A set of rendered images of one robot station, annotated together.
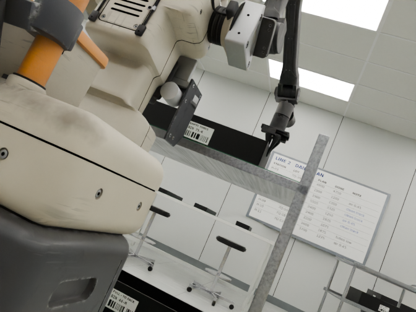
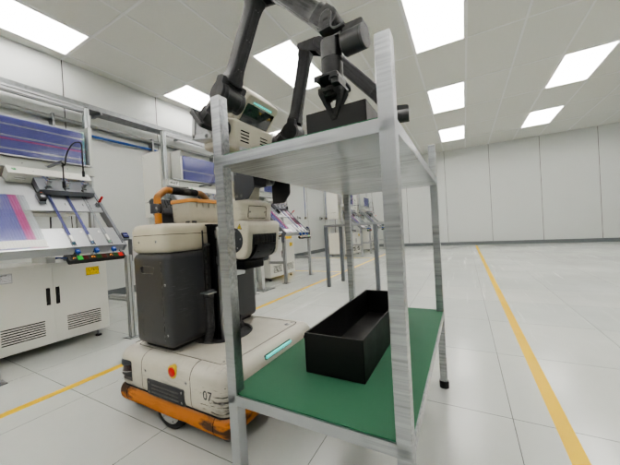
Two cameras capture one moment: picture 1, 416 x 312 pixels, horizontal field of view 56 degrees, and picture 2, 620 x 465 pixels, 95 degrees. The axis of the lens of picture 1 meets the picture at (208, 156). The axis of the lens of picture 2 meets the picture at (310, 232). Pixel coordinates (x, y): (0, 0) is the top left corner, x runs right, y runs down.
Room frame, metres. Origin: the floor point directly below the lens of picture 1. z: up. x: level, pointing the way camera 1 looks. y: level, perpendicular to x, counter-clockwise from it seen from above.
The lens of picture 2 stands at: (1.43, -0.94, 0.75)
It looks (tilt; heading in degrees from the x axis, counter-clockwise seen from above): 1 degrees down; 103
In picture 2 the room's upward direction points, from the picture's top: 3 degrees counter-clockwise
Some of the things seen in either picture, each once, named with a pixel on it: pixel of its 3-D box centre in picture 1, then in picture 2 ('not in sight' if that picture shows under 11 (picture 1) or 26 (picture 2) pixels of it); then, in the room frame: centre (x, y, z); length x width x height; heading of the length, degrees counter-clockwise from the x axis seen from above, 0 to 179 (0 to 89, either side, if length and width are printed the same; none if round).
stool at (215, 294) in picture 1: (220, 270); not in sight; (4.12, -0.60, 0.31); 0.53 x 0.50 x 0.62; 97
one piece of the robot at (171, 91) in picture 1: (143, 88); (261, 176); (0.96, 0.22, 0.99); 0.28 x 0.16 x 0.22; 74
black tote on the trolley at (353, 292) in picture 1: (371, 303); not in sight; (3.93, -2.09, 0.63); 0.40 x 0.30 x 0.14; 89
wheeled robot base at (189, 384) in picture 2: not in sight; (224, 356); (0.68, 0.30, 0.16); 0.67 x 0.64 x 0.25; 164
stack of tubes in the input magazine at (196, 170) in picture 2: not in sight; (198, 172); (-0.60, 2.12, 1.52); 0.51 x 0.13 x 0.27; 74
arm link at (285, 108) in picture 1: (284, 111); (333, 51); (1.35, -0.19, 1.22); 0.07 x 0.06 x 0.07; 156
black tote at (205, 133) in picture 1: (191, 135); (368, 151); (1.42, 0.09, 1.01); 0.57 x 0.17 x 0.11; 74
